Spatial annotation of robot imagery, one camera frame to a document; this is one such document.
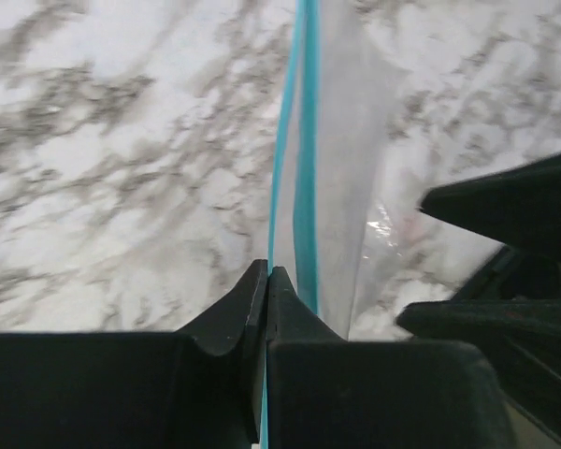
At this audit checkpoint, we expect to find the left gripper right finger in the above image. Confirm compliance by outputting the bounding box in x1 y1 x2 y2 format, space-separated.
266 268 516 449

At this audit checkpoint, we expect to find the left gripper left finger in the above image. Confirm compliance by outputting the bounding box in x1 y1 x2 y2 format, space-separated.
0 260 267 448

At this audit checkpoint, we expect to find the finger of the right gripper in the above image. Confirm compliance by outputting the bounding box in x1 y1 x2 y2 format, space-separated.
396 300 561 438
420 153 561 255

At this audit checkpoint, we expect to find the clear zip top bag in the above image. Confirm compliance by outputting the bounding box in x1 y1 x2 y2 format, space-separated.
259 0 561 449

